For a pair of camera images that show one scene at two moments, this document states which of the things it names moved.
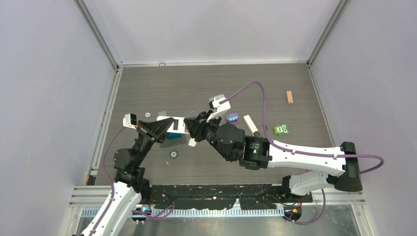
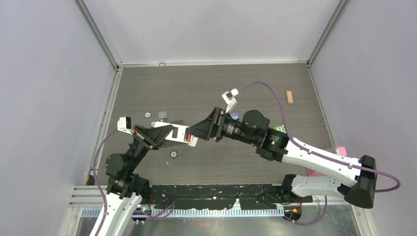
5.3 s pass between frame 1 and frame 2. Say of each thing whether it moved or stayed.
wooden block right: stayed
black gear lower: stayed
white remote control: moved
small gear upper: stayed
